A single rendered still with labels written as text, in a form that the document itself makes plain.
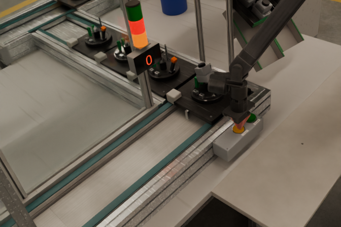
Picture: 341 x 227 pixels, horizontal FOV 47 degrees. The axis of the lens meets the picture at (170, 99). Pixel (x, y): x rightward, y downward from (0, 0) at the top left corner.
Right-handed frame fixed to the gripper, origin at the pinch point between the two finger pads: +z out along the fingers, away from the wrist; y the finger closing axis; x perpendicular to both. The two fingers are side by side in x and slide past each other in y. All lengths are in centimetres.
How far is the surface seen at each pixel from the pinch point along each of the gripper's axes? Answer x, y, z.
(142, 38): -31.4, 11.6, -31.7
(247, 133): 3.1, -1.0, 1.8
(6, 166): -35, 68, -13
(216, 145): -1.7, 10.4, 2.2
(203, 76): -21.6, -6.3, -9.3
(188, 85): -32.0, -7.2, 0.5
